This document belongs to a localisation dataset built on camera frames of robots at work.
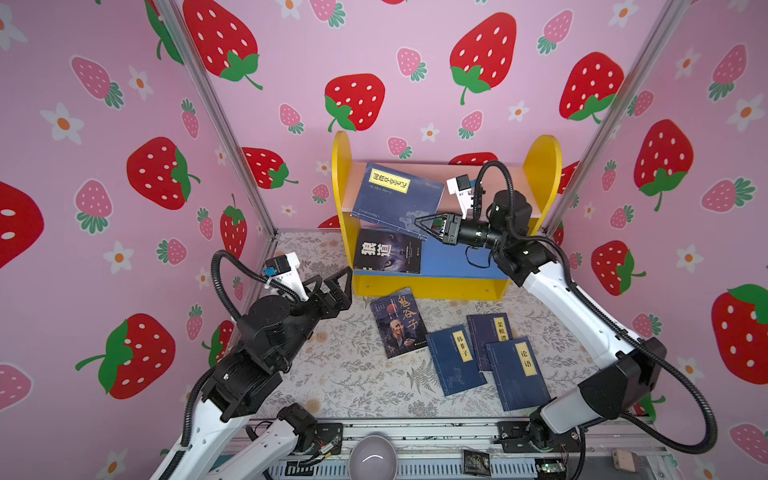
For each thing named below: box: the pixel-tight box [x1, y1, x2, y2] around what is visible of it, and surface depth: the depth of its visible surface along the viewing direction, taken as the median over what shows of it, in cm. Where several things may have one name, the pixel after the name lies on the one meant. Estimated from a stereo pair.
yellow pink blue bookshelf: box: [332, 131, 563, 301], surface depth 67 cm
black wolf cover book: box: [354, 228, 423, 274], surface depth 94 cm
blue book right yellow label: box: [485, 337, 551, 412], surface depth 84 cm
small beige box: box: [612, 448, 641, 473], surface depth 71 cm
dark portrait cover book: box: [370, 287, 428, 360], surface depth 95 cm
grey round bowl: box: [349, 435, 398, 480], surface depth 71 cm
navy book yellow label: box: [351, 162, 445, 241], surface depth 66 cm
